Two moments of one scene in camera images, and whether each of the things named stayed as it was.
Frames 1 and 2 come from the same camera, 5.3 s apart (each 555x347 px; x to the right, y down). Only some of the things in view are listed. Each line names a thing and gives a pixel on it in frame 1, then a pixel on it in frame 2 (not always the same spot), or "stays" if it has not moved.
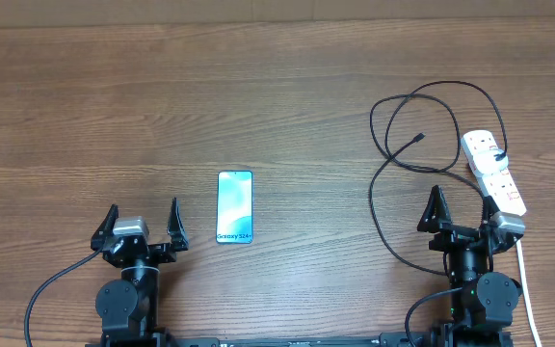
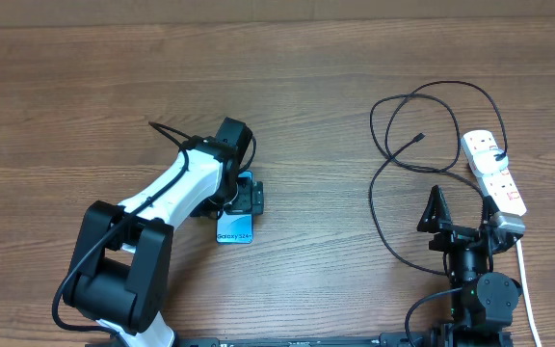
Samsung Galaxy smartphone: x=234 y=206 stays
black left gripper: x=166 y=252 to x=249 y=199
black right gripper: x=433 y=220 stays
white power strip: x=493 y=184 stays
